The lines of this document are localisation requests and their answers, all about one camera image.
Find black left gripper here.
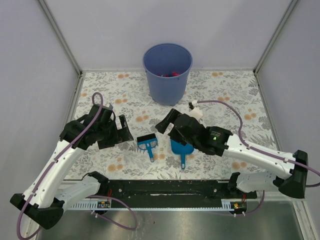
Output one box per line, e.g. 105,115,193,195
97,114,134,149

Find blue plastic dustpan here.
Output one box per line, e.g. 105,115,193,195
170,139,194,170

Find blue hand brush black bristles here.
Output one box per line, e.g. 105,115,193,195
136,133,158,163

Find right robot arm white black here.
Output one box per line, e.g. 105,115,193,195
155,109,308,199

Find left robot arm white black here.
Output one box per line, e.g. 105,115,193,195
10,104,134,230

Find scraps inside bin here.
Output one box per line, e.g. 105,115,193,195
158,71,180,78

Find blue plastic waste bin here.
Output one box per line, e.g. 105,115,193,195
142,43,193,106

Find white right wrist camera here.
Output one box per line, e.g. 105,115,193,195
187,100,203,121

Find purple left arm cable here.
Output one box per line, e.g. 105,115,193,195
16,91,139,240

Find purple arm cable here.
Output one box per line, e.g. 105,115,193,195
16,91,139,240
196,99,320,217

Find black cable loop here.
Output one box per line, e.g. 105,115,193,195
79,172,91,186

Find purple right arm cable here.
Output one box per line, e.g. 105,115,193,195
196,99,320,217

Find white slotted cable duct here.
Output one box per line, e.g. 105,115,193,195
69,195,247,212

